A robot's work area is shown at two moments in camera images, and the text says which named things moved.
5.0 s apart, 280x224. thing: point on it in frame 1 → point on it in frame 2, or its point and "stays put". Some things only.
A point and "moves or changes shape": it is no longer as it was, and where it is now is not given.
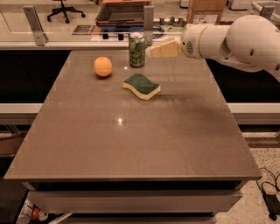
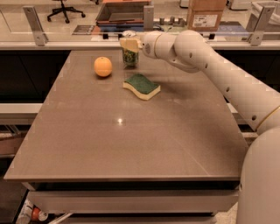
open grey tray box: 130,12 stays put
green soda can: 136,47 moves or changes shape
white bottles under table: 31,212 stays put
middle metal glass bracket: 149,24 stays put
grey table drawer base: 136,202 stays put
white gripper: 190,42 → 148,44
